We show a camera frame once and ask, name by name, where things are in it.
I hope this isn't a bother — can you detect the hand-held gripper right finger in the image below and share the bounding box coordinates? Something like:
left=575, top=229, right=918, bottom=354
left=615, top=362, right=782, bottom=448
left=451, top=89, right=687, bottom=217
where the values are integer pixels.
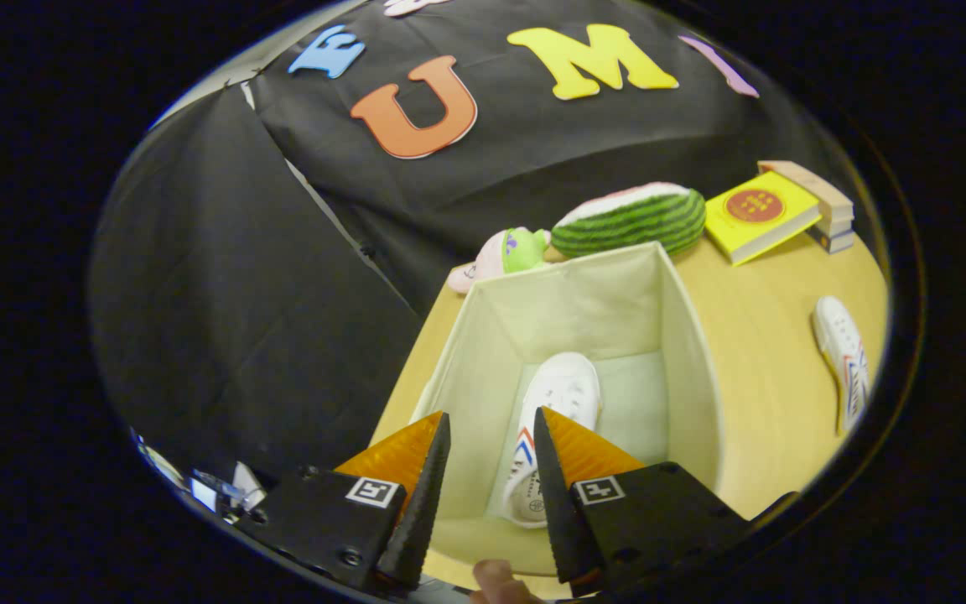
left=533, top=408, right=752, bottom=595

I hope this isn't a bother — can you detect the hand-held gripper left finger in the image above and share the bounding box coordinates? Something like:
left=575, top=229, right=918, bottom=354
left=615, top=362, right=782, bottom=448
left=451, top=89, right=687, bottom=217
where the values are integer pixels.
left=240, top=411, right=452, bottom=592

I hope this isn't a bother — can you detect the white canvas shoe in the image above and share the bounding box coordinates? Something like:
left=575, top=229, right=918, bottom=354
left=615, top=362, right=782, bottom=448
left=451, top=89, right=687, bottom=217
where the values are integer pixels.
left=501, top=352, right=601, bottom=529
left=812, top=295, right=870, bottom=435

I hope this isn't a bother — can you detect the cream fabric storage box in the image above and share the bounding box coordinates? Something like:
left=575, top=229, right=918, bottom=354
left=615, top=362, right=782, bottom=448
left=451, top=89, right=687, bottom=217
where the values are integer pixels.
left=409, top=242, right=725, bottom=578

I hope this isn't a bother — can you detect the pink and green plush toy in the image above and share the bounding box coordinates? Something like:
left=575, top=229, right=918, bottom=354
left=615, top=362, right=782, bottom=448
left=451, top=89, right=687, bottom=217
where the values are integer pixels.
left=448, top=226, right=551, bottom=294

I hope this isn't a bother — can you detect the black backdrop cloth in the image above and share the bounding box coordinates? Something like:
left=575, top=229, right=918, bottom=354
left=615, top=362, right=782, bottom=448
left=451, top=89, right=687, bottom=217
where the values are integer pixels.
left=89, top=0, right=861, bottom=496

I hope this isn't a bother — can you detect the watermelon slice plush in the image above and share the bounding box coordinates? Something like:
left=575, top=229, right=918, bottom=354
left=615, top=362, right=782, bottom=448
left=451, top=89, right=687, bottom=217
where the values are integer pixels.
left=550, top=182, right=707, bottom=259

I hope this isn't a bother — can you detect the yellow book with red circle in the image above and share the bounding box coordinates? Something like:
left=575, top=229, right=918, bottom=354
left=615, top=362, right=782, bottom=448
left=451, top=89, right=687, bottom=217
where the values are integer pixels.
left=704, top=170, right=822, bottom=266

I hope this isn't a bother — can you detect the tan cover book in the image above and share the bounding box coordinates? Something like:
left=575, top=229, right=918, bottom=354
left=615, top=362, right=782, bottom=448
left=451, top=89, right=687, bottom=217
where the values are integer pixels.
left=757, top=159, right=855, bottom=223

